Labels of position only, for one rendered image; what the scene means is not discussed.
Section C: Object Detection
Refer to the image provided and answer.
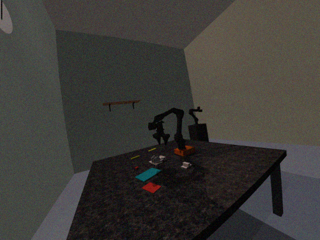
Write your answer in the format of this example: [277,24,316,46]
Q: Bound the teal flat rectangular plate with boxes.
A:
[134,168,162,182]

